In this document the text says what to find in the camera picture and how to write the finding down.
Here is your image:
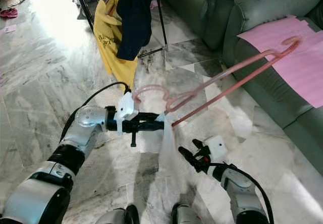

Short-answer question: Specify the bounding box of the thin white garment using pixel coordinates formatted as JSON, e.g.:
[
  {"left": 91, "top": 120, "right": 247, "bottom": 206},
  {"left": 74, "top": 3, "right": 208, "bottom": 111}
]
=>
[{"left": 139, "top": 112, "right": 182, "bottom": 184}]

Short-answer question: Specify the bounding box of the robot right leg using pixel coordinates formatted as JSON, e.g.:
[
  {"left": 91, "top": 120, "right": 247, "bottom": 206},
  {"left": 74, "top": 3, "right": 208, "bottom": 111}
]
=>
[{"left": 172, "top": 203, "right": 205, "bottom": 224}]

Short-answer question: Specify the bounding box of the robot leg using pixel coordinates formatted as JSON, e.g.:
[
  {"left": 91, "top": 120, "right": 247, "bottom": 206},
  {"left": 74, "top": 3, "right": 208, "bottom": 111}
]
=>
[
  {"left": 95, "top": 204, "right": 139, "bottom": 224},
  {"left": 172, "top": 203, "right": 205, "bottom": 224}
]

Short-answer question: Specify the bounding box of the yellow shirt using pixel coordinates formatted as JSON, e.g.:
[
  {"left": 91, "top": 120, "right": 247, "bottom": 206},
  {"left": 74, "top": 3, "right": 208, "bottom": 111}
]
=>
[{"left": 93, "top": 0, "right": 138, "bottom": 91}]

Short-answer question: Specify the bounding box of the robot left leg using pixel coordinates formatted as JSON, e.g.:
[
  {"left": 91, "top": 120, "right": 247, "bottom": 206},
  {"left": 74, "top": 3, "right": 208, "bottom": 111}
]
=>
[{"left": 95, "top": 204, "right": 139, "bottom": 224}]

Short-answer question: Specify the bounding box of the navy garment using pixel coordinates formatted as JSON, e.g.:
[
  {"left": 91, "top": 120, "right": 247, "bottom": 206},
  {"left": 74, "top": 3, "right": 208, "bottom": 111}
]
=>
[{"left": 116, "top": 0, "right": 153, "bottom": 61}]

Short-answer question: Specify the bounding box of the leather sofa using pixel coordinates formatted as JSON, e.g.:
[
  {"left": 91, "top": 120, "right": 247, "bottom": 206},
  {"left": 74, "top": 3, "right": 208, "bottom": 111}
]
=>
[{"left": 154, "top": 0, "right": 323, "bottom": 161}]

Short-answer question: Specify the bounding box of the pink blanket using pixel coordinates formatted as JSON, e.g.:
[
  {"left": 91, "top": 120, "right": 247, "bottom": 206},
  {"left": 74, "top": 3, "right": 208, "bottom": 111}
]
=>
[{"left": 237, "top": 15, "right": 323, "bottom": 108}]

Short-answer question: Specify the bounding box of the red slipper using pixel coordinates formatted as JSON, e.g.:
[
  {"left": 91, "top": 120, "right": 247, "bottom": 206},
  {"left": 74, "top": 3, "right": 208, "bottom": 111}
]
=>
[{"left": 0, "top": 9, "right": 18, "bottom": 19}]

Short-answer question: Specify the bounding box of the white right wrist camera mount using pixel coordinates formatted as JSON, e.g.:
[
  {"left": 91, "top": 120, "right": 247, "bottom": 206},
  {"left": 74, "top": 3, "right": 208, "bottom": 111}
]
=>
[{"left": 204, "top": 136, "right": 228, "bottom": 163}]

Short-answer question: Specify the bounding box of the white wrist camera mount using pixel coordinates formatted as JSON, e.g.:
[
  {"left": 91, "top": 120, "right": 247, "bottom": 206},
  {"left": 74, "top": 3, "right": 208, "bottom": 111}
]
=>
[
  {"left": 204, "top": 136, "right": 228, "bottom": 163},
  {"left": 115, "top": 90, "right": 139, "bottom": 134}
]

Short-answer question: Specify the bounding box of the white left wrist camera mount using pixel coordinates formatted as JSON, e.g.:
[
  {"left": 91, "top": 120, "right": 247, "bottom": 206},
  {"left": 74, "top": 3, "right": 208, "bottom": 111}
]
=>
[{"left": 115, "top": 90, "right": 139, "bottom": 134}]

